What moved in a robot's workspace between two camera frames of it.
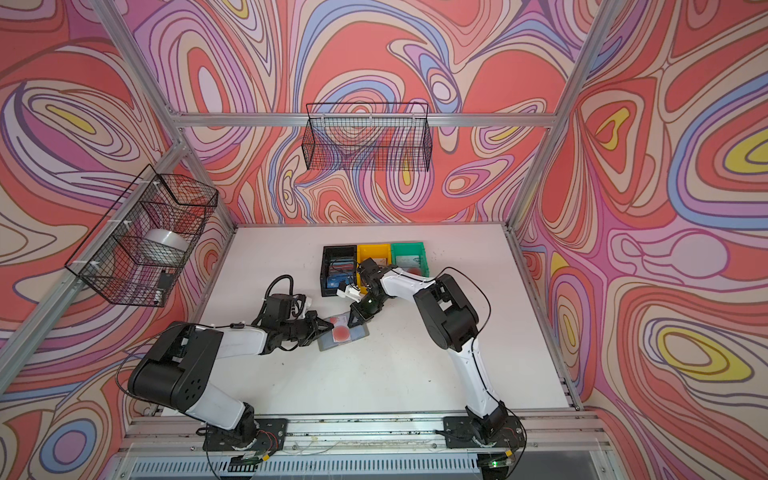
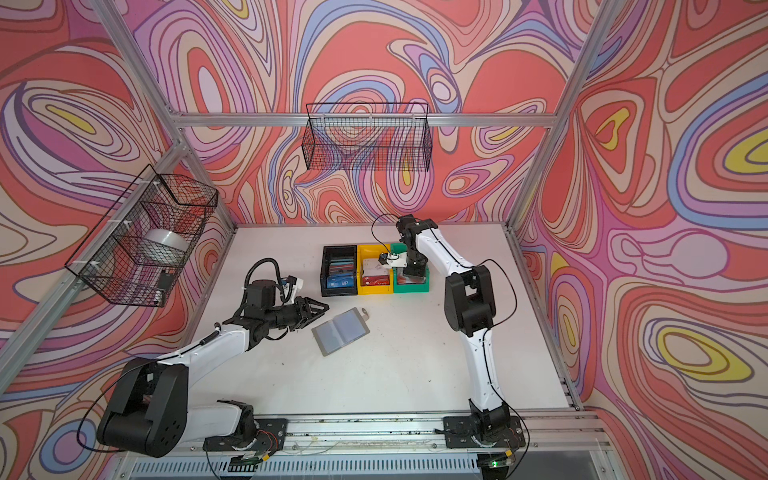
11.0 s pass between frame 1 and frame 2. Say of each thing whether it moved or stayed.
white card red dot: moved
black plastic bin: stayed
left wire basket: stayed
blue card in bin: stayed
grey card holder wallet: stayed
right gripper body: moved
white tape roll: stayed
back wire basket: stayed
